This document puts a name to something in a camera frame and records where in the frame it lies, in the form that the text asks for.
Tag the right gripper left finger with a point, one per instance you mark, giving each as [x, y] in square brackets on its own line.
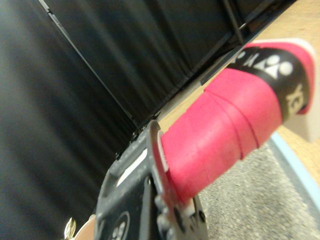
[135, 152]

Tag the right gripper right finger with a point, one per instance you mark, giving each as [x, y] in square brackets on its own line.
[163, 182]

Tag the black curtain stand pole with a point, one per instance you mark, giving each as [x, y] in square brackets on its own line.
[100, 79]
[233, 22]

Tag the blue litter tray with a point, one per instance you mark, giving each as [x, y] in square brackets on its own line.
[250, 200]

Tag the black curtain stand foot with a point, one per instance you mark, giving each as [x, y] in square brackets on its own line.
[215, 73]

